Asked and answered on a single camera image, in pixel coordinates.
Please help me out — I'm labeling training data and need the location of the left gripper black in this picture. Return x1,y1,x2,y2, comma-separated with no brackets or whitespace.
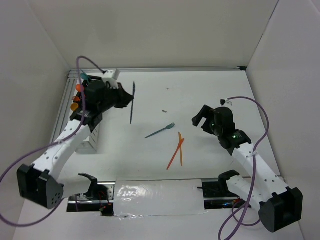
98,82,134,113

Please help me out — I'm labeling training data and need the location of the dark blue knife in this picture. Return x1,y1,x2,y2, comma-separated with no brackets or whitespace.
129,82,136,124

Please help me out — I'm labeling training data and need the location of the teal spoon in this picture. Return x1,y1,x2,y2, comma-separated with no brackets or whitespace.
80,72,92,83

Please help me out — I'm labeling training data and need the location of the yellow spoon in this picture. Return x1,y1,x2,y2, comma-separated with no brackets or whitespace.
70,102,79,112

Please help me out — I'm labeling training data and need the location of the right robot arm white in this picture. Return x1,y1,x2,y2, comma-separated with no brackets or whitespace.
192,105,303,233

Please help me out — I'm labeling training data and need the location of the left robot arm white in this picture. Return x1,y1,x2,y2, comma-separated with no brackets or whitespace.
17,80,134,210

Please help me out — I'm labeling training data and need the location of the black utensil caddy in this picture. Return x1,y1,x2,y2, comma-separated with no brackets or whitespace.
72,79,100,110

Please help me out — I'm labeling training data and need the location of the yellow knife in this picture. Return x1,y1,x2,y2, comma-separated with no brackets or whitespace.
178,132,183,167

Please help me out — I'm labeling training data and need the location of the teal fork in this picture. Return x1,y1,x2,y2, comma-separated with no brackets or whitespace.
145,122,175,139

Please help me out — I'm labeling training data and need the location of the orange knife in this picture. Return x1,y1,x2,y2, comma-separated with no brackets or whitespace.
166,138,185,170

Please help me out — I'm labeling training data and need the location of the white utensil caddy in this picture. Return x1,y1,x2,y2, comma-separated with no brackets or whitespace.
75,124,100,155

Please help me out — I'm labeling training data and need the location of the white foil panel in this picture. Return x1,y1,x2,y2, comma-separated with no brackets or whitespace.
113,179,205,217

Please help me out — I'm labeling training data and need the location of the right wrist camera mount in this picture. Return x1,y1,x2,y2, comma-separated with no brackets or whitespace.
220,98,233,106

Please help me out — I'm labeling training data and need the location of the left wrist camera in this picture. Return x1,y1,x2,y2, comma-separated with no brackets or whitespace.
102,68,120,82

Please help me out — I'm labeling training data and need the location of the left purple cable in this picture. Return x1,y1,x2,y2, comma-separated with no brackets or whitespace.
0,56,106,228

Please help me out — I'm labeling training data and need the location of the aluminium frame rail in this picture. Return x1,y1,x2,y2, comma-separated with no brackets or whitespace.
67,66,247,74

